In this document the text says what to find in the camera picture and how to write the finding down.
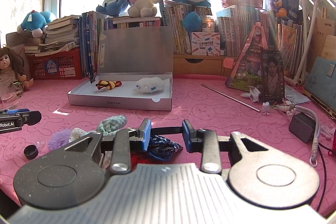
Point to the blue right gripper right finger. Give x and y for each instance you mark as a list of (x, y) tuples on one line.
[(189, 136)]

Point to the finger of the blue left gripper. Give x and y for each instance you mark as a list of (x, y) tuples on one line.
[(13, 111)]

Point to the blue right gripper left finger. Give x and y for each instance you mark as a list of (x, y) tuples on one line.
[(144, 134)]

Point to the dark blue patterned scrunchie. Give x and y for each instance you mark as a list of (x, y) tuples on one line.
[(162, 149)]

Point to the red knitted scrunchie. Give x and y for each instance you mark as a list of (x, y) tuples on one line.
[(138, 157)]

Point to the black round small jar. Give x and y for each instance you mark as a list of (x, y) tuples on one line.
[(31, 152)]

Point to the green checked fabric scrunchie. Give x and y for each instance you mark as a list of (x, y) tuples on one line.
[(107, 127)]

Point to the white fluffy scrunchie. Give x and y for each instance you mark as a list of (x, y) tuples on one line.
[(148, 85)]

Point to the purple fluffy scrunchie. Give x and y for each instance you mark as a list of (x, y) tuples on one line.
[(59, 139)]

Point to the yellow red crochet scrunchie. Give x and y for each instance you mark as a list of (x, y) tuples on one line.
[(102, 84)]

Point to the clear glass mug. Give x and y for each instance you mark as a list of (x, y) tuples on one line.
[(8, 93)]

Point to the pink rabbit print mat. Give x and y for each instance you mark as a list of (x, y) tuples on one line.
[(202, 107)]

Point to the brown haired doll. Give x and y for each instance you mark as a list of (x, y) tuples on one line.
[(12, 68)]

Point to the metal rod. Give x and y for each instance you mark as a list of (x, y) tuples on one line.
[(232, 98)]

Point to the silver open cardboard box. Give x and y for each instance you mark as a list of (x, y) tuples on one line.
[(128, 55)]

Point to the wooden drawer shelf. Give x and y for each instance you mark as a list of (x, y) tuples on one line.
[(203, 65)]

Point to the white origami paper figure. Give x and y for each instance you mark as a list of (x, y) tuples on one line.
[(253, 94)]

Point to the pink triangular toy house box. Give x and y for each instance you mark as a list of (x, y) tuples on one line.
[(247, 69)]

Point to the stack of books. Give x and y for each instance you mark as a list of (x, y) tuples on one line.
[(62, 34)]

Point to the blue cat plush toy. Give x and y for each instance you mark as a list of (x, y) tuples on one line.
[(36, 22)]

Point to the white pencil print box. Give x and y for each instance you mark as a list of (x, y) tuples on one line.
[(205, 43)]

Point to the black smartphone standing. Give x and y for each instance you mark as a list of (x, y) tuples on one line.
[(273, 86)]

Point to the black power adapter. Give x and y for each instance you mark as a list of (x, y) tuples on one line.
[(303, 127)]

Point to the blue stitch plush toy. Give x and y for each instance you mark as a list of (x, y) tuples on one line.
[(113, 7)]

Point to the blue notebook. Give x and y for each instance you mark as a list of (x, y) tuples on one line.
[(321, 81)]

